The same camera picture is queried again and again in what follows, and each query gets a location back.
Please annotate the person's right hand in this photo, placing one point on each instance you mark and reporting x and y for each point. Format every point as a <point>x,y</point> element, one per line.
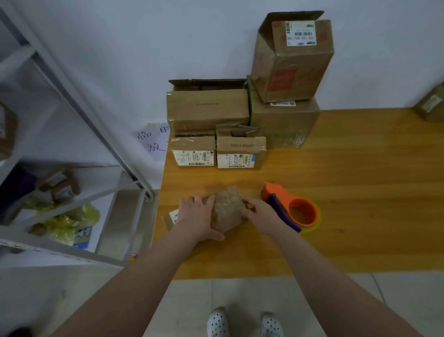
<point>265,215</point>

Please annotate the stack of cardboard boxes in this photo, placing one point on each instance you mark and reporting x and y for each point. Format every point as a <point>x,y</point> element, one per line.
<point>208,107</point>

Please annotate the person's left hand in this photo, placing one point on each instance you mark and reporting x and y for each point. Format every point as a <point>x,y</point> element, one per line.
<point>194,221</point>

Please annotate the box barcode label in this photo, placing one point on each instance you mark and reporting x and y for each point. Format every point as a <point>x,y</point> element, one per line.
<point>229,207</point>

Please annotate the white perforated clog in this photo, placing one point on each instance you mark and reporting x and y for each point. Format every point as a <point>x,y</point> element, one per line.
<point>272,325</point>
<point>218,323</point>

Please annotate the wooden table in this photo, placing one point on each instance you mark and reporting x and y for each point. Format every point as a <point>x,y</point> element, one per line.
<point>374,180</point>

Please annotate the person's left forearm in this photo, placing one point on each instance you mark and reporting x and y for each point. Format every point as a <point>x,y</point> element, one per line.
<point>118,295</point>

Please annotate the grey metal shelf rack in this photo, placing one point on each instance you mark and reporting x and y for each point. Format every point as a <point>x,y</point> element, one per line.
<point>48,246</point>

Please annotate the small brown cardboard box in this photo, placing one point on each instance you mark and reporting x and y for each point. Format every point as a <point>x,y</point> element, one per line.
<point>433,104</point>

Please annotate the dark blue bag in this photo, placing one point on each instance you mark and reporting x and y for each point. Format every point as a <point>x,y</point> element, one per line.
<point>15,189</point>

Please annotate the yellow plastic bag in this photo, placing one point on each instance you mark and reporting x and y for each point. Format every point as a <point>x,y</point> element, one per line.
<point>69,226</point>

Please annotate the blue orange tape dispenser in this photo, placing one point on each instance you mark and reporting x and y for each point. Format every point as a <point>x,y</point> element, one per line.
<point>304,210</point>

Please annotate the white paper wall sign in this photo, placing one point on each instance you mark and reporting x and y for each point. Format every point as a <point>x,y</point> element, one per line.
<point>152,142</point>

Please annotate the large worn shelf carton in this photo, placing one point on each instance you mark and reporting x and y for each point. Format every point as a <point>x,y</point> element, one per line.
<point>5,128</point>

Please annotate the person's right forearm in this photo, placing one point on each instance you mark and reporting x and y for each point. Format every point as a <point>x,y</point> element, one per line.
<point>340,288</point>

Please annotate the small open carton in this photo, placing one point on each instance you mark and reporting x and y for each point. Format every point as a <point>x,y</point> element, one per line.
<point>61,186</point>

